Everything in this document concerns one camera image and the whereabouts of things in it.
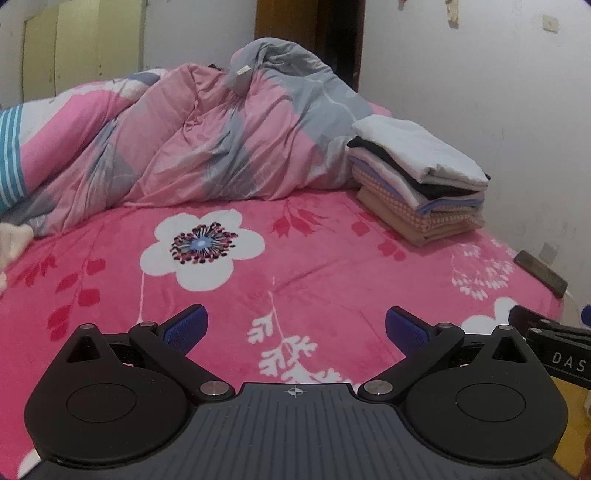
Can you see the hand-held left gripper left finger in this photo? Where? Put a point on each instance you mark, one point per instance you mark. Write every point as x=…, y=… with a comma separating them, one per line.
x=187, y=326

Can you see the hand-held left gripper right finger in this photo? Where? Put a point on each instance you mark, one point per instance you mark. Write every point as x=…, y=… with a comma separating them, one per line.
x=406, y=327

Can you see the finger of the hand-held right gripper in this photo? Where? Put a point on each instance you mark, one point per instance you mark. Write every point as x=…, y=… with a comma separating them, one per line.
x=526, y=318
x=586, y=314

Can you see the white shirt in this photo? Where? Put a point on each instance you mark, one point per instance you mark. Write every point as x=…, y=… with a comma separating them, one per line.
x=415, y=143

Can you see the stack of folded clothes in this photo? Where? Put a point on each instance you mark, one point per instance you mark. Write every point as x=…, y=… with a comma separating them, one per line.
x=443, y=206

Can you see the dark rectangular object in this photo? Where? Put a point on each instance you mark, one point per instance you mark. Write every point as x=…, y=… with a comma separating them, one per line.
x=540, y=272

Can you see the folded tan garment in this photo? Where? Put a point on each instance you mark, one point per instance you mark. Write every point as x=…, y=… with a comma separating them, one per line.
x=415, y=234

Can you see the pink floral bed sheet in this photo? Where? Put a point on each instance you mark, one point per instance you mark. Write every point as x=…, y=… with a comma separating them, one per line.
x=277, y=258

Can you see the folded black garment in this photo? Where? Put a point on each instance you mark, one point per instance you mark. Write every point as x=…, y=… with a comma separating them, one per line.
x=438, y=190

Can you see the pink grey floral quilt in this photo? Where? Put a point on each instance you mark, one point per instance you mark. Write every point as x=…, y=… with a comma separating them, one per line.
x=231, y=138

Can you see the cream fleece cloth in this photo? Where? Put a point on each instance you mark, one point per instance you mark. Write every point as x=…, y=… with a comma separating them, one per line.
x=11, y=242

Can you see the teal pink plush blanket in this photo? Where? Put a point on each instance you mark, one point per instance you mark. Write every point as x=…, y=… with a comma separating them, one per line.
x=14, y=152

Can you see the pale yellow wardrobe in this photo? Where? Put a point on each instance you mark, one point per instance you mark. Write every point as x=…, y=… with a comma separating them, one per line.
x=69, y=46

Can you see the wooden door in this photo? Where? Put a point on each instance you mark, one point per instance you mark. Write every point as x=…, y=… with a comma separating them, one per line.
x=304, y=27

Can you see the white wall socket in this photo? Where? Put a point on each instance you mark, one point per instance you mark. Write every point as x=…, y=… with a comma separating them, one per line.
x=549, y=22
x=548, y=253

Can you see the peeling wall sticker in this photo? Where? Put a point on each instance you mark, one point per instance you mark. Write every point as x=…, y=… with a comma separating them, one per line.
x=451, y=11

